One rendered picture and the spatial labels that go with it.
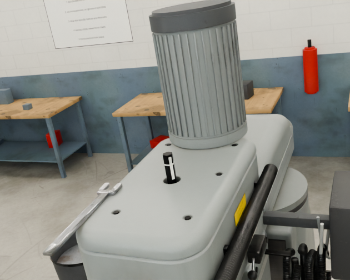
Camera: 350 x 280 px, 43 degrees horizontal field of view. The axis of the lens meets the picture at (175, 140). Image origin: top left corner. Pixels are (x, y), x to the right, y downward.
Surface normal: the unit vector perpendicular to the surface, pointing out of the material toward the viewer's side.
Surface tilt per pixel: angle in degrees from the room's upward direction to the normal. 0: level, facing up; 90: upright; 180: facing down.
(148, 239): 27
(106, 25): 90
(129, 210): 0
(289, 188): 0
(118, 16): 90
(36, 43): 90
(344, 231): 90
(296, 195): 0
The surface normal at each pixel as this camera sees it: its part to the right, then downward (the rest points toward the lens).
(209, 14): 0.34, 0.29
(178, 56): -0.41, 0.39
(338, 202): -0.15, -0.92
